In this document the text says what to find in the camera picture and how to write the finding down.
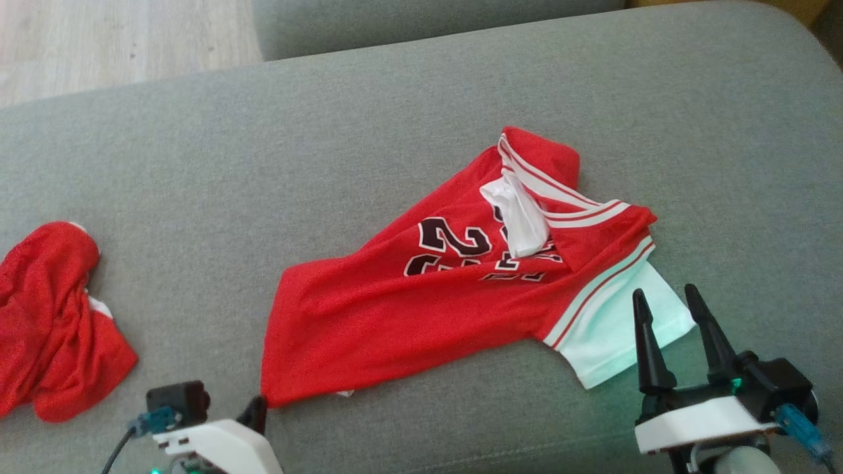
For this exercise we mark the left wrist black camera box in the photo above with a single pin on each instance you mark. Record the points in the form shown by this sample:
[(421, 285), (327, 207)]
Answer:
[(174, 398)]

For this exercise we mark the large grey sofa seat cushion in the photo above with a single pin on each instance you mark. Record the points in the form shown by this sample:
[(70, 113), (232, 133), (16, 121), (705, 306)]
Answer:
[(197, 197)]

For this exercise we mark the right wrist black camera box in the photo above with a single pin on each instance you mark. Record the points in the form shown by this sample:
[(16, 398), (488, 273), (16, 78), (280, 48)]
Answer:
[(784, 388)]

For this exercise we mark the red basketball jersey white trim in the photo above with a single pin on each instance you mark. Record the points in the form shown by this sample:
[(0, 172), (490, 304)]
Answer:
[(395, 309)]

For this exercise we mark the small grey sofa cushion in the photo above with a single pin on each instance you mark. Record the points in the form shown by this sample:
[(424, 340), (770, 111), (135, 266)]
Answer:
[(395, 26)]

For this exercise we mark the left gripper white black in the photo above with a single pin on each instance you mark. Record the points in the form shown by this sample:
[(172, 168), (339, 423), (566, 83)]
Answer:
[(224, 447)]

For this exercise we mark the red mesh sports shorts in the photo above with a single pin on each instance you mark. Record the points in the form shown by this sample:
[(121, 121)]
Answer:
[(53, 329)]

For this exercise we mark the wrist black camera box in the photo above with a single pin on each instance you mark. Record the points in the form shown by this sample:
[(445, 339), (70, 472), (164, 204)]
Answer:
[(174, 398), (784, 388)]

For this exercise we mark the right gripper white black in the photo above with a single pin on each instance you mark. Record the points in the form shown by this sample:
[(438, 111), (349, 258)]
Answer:
[(698, 421)]

